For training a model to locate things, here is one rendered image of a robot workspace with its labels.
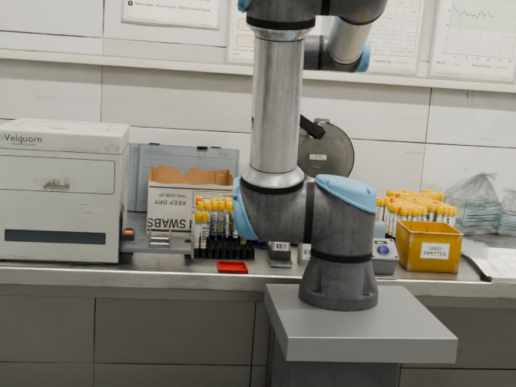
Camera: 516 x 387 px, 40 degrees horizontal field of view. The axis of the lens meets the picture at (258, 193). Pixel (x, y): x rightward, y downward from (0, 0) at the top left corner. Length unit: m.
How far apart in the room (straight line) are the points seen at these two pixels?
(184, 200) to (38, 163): 0.46
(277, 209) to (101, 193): 0.49
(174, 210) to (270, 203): 0.69
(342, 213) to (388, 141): 1.08
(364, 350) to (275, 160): 0.36
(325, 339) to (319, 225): 0.22
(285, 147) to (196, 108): 1.01
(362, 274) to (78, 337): 1.30
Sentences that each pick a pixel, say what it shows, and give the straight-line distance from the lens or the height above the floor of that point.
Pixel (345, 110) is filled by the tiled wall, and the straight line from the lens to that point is 2.28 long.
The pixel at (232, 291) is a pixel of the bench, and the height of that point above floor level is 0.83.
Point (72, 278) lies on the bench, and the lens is 1.62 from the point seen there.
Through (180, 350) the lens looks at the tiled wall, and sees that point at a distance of 2.40.
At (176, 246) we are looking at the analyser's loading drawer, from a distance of 1.67.
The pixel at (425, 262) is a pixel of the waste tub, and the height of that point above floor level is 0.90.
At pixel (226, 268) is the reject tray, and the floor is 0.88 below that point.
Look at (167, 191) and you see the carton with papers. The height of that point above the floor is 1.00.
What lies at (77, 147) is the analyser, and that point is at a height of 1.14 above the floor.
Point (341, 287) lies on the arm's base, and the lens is 1.29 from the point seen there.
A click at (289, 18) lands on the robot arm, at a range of 1.15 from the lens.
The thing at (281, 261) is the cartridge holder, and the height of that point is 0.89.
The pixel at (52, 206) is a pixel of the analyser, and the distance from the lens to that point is 1.63.
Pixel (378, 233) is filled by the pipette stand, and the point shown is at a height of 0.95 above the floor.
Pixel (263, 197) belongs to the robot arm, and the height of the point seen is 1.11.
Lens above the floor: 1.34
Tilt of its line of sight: 10 degrees down
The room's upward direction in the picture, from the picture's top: 4 degrees clockwise
